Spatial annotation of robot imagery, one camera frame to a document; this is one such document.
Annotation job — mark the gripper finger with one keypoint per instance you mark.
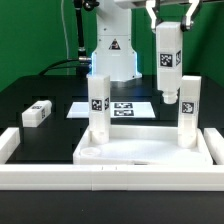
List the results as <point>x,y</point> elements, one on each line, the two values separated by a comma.
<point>153,7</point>
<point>188,19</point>

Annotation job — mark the white desk top tray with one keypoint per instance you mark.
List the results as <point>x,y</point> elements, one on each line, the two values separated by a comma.
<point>141,145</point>

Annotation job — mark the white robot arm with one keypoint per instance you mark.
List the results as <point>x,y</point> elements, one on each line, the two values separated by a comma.
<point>114,55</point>

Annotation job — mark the marker tag plate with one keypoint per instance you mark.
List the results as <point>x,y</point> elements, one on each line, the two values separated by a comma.
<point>117,110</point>

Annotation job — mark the white U-shaped fence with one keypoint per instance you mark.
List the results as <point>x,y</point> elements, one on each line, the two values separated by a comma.
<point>112,177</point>

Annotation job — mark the black camera pole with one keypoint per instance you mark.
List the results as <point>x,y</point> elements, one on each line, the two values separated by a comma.
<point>80,5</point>

